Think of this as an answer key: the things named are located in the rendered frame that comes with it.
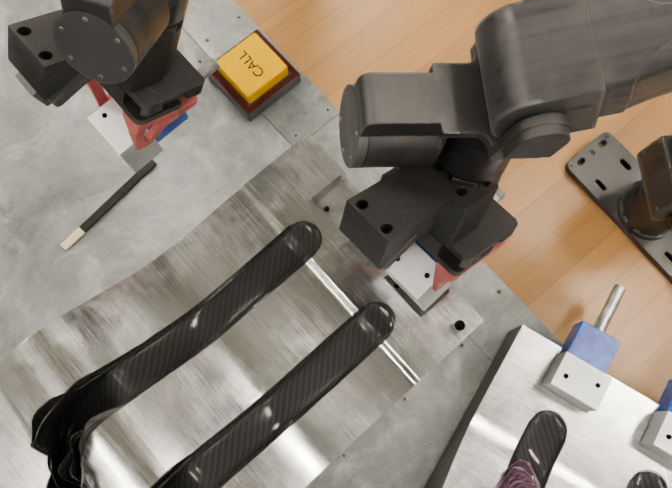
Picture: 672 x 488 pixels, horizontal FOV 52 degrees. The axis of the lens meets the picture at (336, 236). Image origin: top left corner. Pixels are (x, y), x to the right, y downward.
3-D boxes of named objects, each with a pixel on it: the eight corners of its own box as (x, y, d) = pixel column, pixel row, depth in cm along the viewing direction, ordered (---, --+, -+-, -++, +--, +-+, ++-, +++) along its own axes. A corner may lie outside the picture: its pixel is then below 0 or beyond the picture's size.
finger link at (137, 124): (126, 178, 63) (141, 111, 56) (79, 123, 64) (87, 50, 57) (185, 149, 67) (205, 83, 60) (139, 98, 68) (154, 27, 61)
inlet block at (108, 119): (205, 58, 72) (194, 31, 67) (236, 91, 71) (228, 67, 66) (105, 138, 70) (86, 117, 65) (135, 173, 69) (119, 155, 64)
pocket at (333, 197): (343, 182, 74) (344, 170, 71) (377, 218, 73) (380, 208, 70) (311, 209, 74) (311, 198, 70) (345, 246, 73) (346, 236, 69)
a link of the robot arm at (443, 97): (346, 204, 49) (394, 135, 38) (334, 93, 51) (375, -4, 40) (498, 199, 51) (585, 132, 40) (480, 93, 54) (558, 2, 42)
